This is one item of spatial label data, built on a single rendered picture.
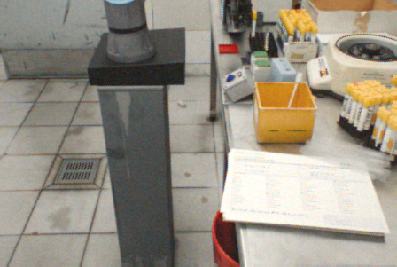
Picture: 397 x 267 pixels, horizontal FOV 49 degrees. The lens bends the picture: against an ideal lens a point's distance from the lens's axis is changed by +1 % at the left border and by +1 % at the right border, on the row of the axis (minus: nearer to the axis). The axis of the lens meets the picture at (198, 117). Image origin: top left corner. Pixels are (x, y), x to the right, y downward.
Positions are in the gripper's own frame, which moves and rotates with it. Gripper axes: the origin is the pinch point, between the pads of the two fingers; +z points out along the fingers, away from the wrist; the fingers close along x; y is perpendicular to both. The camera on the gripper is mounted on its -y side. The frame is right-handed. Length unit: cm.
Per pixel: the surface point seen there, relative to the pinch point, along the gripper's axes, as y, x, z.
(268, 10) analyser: -12.7, 13.5, 6.3
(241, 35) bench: 1.2, 2.0, 4.8
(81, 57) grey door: -84, -98, 134
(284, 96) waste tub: 49, 7, -30
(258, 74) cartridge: 34.7, 2.7, -18.8
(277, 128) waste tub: 60, 3, -35
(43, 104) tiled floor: -43, -117, 131
